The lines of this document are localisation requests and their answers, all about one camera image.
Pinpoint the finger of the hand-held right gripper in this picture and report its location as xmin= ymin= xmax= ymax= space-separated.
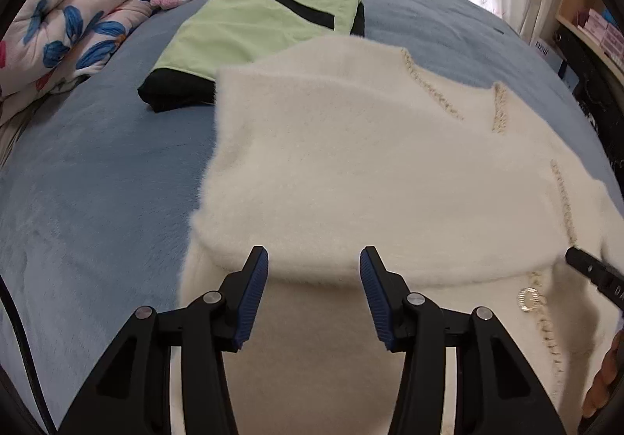
xmin=564 ymin=246 xmax=624 ymax=314

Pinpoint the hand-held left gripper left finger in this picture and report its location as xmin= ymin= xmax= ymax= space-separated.
xmin=58 ymin=246 xmax=269 ymax=435

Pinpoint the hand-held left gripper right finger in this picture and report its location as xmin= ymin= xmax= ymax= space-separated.
xmin=359 ymin=246 xmax=566 ymax=435

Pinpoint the white fluffy sweater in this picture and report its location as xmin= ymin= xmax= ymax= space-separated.
xmin=179 ymin=34 xmax=624 ymax=435

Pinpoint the person's right hand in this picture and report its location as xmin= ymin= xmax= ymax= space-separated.
xmin=582 ymin=332 xmax=624 ymax=420

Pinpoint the blue bed blanket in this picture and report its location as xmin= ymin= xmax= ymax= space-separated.
xmin=0 ymin=0 xmax=624 ymax=435

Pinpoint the white printed box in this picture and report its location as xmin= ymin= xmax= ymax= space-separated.
xmin=534 ymin=39 xmax=557 ymax=64

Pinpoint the stack of pink boxes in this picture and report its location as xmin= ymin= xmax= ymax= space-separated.
xmin=575 ymin=9 xmax=624 ymax=58

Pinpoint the green and black garment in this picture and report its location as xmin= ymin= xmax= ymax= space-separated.
xmin=137 ymin=0 xmax=366 ymax=113

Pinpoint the floral quilt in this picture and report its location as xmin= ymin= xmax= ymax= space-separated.
xmin=0 ymin=0 xmax=196 ymax=126

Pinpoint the black cable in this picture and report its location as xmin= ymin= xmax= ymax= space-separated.
xmin=0 ymin=276 xmax=55 ymax=435

